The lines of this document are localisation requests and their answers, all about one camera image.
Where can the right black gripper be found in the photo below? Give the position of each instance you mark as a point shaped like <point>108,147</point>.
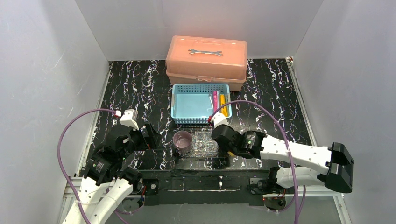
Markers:
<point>218,136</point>

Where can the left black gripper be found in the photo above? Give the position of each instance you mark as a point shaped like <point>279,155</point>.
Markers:
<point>147,136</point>

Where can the clear plastic tray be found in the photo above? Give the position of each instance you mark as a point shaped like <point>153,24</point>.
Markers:
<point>203,146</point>

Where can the purple mug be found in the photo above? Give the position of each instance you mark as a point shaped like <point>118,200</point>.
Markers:
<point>182,141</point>

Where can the light blue plastic basket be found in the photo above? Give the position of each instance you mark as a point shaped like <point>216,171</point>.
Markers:
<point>190,104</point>

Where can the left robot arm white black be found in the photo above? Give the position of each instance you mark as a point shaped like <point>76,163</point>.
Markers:
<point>105,184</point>

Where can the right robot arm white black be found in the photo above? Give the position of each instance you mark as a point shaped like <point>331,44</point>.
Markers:
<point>331,166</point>

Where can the yellow toothpaste tube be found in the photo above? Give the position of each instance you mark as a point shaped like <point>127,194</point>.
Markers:
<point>223,101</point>

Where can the pink toothpaste tube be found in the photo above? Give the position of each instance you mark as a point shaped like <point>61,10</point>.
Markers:
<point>215,100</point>

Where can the orange plastic toolbox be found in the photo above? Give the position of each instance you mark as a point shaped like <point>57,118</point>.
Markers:
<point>184,68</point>

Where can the silver open-end wrench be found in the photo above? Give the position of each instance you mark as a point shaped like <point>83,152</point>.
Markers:
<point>216,53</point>

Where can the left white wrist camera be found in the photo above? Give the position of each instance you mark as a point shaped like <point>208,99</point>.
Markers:
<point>128,118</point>

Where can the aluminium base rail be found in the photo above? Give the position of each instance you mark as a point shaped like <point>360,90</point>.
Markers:
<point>167,187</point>

